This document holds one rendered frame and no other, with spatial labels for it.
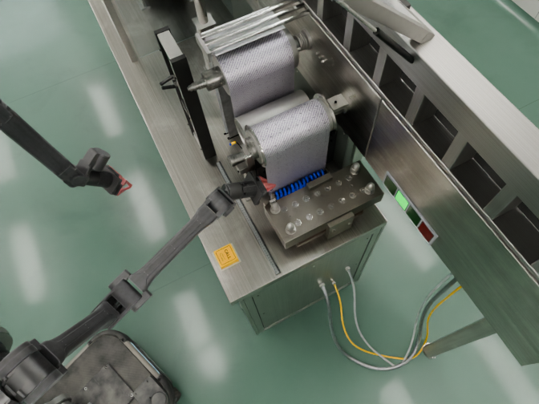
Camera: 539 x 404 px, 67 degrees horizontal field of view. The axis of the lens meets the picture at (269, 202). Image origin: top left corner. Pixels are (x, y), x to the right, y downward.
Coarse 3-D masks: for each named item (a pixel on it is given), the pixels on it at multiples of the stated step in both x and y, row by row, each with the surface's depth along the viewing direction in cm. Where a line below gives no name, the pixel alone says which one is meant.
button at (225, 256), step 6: (228, 246) 151; (216, 252) 150; (222, 252) 150; (228, 252) 150; (234, 252) 150; (222, 258) 149; (228, 258) 149; (234, 258) 149; (222, 264) 148; (228, 264) 148
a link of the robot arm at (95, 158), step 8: (88, 152) 131; (96, 152) 131; (104, 152) 135; (80, 160) 132; (88, 160) 131; (96, 160) 132; (104, 160) 133; (80, 168) 132; (88, 168) 130; (96, 168) 133; (80, 176) 128; (80, 184) 130
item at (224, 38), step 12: (288, 0) 131; (264, 12) 129; (288, 12) 129; (300, 12) 128; (228, 24) 127; (240, 24) 129; (252, 24) 127; (264, 24) 129; (276, 24) 127; (204, 36) 126; (216, 36) 128; (228, 36) 126; (240, 36) 127; (252, 36) 126; (204, 48) 123; (216, 48) 123; (228, 48) 125
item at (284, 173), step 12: (324, 144) 138; (300, 156) 137; (312, 156) 141; (324, 156) 145; (276, 168) 136; (288, 168) 140; (300, 168) 144; (312, 168) 148; (324, 168) 153; (276, 180) 143; (288, 180) 147
